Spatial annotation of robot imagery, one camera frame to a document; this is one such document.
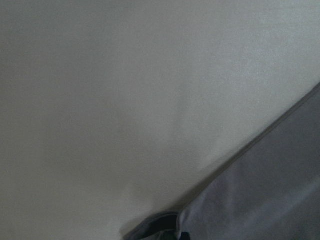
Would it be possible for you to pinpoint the dark brown t-shirt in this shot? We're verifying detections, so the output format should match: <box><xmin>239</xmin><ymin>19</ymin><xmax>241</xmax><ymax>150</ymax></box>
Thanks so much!
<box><xmin>125</xmin><ymin>86</ymin><xmax>320</xmax><ymax>240</ymax></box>

